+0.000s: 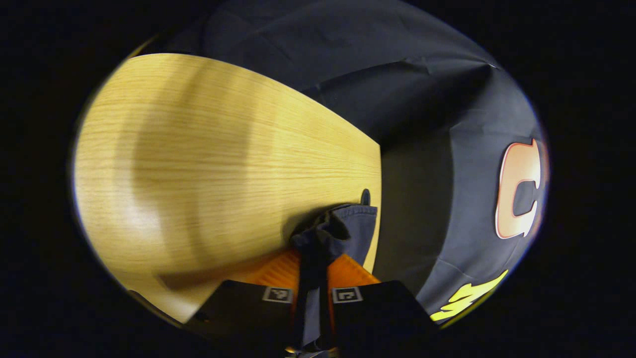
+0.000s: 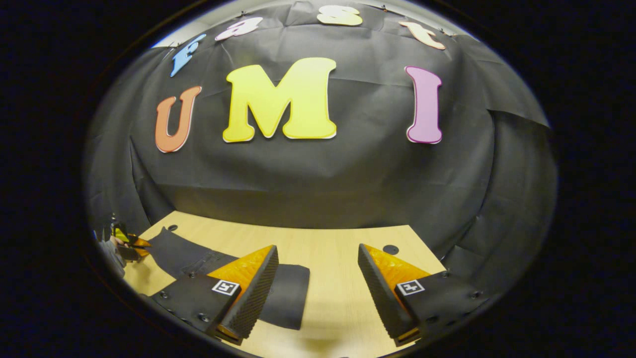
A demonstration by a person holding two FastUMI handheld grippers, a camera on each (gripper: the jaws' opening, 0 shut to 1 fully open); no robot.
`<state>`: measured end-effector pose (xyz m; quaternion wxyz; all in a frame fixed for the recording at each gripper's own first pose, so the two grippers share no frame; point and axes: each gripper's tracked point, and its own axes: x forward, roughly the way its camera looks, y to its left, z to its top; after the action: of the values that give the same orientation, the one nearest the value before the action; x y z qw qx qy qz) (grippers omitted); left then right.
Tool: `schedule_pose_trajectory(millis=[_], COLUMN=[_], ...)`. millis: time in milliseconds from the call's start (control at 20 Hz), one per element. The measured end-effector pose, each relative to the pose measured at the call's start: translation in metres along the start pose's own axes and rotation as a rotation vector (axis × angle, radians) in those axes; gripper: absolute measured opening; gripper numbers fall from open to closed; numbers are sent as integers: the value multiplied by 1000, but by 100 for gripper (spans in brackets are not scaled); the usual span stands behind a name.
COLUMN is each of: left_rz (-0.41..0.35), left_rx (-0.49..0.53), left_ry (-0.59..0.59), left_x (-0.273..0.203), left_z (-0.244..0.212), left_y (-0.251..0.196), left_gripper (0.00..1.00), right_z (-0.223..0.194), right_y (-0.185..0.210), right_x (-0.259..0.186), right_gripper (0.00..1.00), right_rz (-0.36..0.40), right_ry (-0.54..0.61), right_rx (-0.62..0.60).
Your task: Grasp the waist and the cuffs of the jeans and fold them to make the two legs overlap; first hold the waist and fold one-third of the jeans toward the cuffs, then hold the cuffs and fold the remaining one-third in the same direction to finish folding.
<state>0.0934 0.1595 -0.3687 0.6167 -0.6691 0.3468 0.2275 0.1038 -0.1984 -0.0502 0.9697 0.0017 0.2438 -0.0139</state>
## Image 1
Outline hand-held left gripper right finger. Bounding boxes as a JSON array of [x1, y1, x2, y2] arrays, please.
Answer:
[[325, 253, 439, 358]]

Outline black backdrop cloth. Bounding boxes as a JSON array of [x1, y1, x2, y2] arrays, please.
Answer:
[[134, 0, 550, 327]]

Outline dark grey jeans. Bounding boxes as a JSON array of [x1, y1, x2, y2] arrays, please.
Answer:
[[289, 202, 379, 357]]

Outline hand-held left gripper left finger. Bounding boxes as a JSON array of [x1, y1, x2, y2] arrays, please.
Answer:
[[183, 250, 302, 358]]

